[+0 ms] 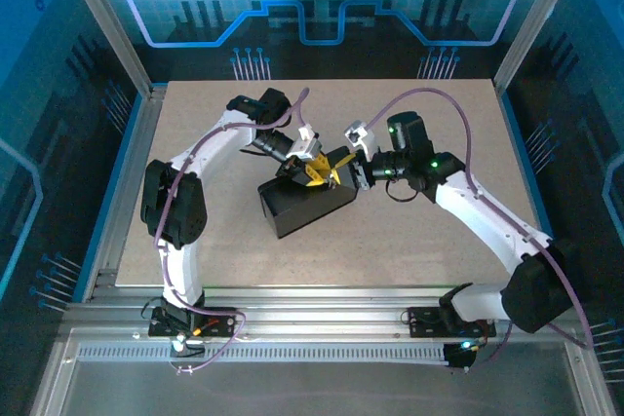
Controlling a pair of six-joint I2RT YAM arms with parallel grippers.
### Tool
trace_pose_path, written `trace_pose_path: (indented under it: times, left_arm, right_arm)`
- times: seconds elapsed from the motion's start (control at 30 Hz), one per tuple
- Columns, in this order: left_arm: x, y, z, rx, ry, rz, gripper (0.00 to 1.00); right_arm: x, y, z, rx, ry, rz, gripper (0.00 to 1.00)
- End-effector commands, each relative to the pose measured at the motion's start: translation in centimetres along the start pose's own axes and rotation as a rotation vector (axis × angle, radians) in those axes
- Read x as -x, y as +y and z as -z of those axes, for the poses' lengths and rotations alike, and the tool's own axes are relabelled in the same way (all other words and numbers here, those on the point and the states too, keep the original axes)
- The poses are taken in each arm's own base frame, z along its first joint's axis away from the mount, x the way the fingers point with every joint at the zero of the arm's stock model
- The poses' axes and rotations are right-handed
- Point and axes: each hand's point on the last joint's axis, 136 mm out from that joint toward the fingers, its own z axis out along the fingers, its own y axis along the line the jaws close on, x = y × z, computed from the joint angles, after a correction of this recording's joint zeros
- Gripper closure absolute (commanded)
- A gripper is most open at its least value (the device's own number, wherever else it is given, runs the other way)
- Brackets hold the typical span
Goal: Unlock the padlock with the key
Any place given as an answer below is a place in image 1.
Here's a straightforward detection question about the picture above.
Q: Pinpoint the black box with painted lid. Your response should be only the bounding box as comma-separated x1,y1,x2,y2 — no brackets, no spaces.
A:
256,145,362,241

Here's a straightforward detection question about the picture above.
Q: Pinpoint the black electronics box with leds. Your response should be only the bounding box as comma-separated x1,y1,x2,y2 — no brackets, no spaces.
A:
442,340,477,373

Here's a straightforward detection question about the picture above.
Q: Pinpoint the left gripper thin black cable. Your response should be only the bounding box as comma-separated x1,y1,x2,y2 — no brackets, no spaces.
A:
238,144,275,161

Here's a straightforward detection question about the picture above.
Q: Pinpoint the gripper thin black cable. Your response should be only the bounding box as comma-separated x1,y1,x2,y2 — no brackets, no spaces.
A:
238,144,275,161
383,177,420,205

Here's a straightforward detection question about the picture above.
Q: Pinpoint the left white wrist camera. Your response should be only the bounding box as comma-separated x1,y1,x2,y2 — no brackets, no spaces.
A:
286,125,324,162

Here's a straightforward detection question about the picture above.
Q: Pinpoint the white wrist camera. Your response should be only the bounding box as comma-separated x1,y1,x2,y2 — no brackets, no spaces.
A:
286,125,324,162
342,119,381,160

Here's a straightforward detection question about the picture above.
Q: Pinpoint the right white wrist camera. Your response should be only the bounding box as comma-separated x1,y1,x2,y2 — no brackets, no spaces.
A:
342,119,381,160

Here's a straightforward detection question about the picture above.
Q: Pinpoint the right gripper thin black cable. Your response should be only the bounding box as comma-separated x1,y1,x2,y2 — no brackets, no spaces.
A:
383,177,420,205

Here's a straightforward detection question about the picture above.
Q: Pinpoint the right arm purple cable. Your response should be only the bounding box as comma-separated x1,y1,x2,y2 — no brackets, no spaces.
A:
365,88,597,374

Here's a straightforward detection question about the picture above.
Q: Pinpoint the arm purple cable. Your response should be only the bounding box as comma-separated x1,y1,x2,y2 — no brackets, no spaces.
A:
365,88,597,374
153,87,312,377

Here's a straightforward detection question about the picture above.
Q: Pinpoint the aluminium side rail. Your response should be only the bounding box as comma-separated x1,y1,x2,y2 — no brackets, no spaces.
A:
81,86,170,301

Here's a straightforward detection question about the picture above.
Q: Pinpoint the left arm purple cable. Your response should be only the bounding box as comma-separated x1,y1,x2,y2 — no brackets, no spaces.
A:
153,87,312,377

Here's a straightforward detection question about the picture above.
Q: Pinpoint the aluminium frame rail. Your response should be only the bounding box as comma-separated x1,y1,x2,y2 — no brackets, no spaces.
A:
62,285,586,340

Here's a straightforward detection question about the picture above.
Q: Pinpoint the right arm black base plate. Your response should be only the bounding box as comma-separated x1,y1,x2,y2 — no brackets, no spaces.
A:
406,306,497,339

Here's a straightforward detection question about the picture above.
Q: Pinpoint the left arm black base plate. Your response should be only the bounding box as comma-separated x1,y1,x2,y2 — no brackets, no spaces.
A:
147,306,239,339

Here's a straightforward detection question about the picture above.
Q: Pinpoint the slotted grey cable duct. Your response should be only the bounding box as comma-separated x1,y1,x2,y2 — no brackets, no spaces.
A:
76,343,449,364

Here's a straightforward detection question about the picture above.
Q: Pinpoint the aluminium corner post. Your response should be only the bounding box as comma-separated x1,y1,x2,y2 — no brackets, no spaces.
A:
491,0,589,95
53,0,155,95

